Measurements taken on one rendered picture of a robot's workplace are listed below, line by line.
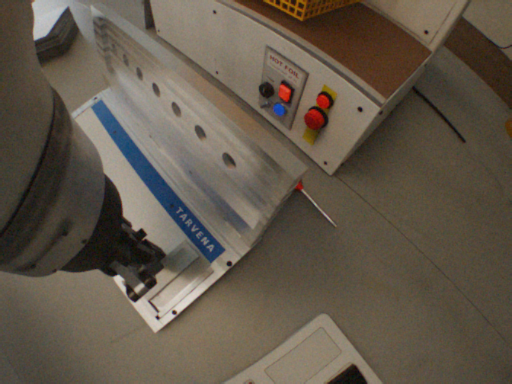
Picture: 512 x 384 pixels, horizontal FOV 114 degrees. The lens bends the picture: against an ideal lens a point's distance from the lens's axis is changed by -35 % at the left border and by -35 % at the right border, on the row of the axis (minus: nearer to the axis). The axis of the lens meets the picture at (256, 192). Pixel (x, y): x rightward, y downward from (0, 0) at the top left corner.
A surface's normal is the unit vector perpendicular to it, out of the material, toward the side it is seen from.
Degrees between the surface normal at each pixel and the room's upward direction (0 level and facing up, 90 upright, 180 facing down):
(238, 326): 0
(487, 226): 0
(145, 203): 0
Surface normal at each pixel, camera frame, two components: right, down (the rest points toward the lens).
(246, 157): -0.69, 0.54
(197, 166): 0.22, -0.48
